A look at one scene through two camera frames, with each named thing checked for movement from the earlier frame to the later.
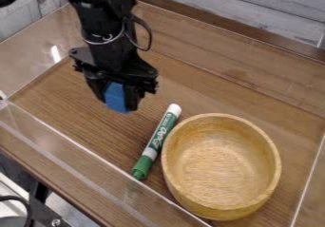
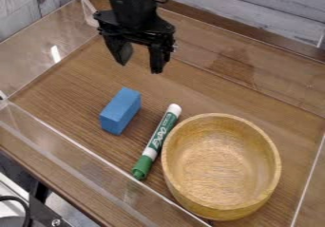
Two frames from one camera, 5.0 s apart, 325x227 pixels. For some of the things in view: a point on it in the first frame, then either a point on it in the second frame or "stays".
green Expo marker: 149,156 stays
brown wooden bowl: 221,162 stays
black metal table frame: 43,215 stays
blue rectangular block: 114,96 to 120,112
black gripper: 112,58 to 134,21
